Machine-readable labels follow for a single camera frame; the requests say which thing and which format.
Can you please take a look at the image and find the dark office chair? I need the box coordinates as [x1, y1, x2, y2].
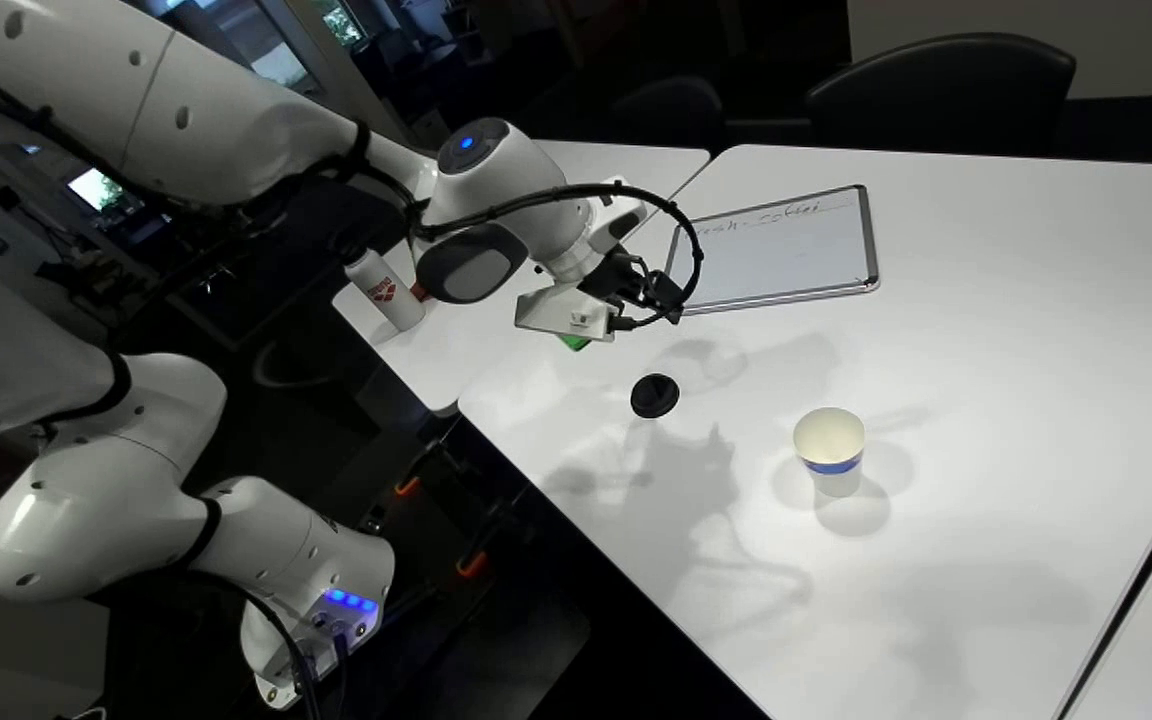
[606, 76, 722, 144]

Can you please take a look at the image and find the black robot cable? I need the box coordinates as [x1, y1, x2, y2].
[412, 181, 706, 334]

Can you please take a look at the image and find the white and blue coffee cup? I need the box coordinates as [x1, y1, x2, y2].
[792, 410, 863, 486]

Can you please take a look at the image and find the black office chair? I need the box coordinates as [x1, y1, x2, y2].
[802, 33, 1077, 144]

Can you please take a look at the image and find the small whiteboard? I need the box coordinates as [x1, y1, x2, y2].
[668, 184, 881, 316]

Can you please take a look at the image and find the black coffee cup lid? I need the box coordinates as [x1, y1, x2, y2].
[627, 374, 679, 420]

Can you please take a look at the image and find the green tape square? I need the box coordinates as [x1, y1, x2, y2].
[556, 334, 591, 352]

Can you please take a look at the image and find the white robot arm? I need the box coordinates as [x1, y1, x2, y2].
[0, 0, 691, 712]

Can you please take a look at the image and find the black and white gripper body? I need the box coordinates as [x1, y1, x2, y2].
[515, 247, 683, 341]

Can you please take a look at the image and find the white cup with red logo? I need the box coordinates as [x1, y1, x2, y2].
[343, 247, 422, 334]

